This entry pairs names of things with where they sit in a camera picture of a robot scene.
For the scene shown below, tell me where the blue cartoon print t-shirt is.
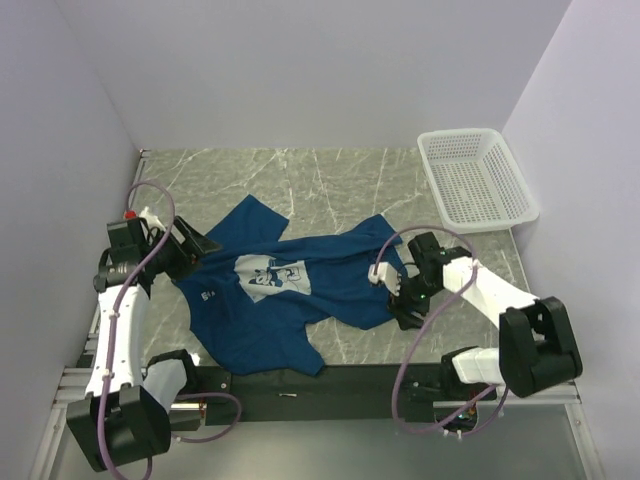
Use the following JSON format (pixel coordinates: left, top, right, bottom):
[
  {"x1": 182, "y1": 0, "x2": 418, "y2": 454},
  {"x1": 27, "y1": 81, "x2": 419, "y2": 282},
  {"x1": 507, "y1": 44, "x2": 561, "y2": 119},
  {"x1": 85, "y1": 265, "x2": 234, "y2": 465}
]
[{"x1": 176, "y1": 195, "x2": 406, "y2": 376}]

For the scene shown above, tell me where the white plastic perforated basket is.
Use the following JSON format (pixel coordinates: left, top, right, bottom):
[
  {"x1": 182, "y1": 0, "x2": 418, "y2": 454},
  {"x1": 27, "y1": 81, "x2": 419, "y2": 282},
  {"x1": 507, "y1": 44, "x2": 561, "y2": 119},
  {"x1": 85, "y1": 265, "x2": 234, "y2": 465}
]
[{"x1": 417, "y1": 128, "x2": 540, "y2": 234}]

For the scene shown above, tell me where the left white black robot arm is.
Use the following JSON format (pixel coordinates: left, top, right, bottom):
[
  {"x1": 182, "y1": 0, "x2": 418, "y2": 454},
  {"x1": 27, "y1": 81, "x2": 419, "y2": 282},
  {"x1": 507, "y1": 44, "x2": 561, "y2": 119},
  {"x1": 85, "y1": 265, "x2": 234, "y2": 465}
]
[{"x1": 66, "y1": 211, "x2": 221, "y2": 472}]

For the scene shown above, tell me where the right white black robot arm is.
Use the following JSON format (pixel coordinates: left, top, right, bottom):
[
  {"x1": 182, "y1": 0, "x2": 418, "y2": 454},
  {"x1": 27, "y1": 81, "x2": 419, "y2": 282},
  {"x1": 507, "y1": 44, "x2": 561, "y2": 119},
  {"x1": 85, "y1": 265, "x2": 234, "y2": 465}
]
[{"x1": 369, "y1": 232, "x2": 583, "y2": 398}]

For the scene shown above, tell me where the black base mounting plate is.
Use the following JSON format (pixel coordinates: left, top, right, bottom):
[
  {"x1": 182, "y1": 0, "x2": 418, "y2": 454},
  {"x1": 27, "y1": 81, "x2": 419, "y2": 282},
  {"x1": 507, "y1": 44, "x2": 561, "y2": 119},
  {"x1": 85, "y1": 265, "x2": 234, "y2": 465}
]
[{"x1": 178, "y1": 363, "x2": 487, "y2": 426}]

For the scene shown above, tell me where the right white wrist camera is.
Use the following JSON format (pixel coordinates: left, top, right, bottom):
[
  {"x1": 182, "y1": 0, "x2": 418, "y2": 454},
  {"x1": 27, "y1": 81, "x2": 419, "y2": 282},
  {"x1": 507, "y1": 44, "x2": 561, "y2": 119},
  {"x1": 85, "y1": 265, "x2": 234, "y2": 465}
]
[{"x1": 368, "y1": 262, "x2": 401, "y2": 297}]

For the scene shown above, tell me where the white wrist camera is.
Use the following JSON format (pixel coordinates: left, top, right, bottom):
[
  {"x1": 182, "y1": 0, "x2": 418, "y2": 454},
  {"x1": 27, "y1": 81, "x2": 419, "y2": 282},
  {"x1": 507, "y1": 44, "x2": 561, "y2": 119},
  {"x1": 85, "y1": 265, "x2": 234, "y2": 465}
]
[
  {"x1": 368, "y1": 262, "x2": 401, "y2": 297},
  {"x1": 123, "y1": 206, "x2": 166, "y2": 232}
]

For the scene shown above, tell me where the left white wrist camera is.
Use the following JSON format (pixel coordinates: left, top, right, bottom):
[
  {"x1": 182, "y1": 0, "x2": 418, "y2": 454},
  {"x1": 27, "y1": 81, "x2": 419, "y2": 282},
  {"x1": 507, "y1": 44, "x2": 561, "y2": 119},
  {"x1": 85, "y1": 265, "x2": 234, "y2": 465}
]
[{"x1": 123, "y1": 206, "x2": 166, "y2": 232}]

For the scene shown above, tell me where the aluminium frame rail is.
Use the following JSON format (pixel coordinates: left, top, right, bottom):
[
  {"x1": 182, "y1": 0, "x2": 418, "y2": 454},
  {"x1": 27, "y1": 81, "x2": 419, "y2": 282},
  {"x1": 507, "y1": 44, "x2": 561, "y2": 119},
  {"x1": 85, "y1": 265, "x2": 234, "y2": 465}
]
[{"x1": 52, "y1": 367, "x2": 92, "y2": 408}]

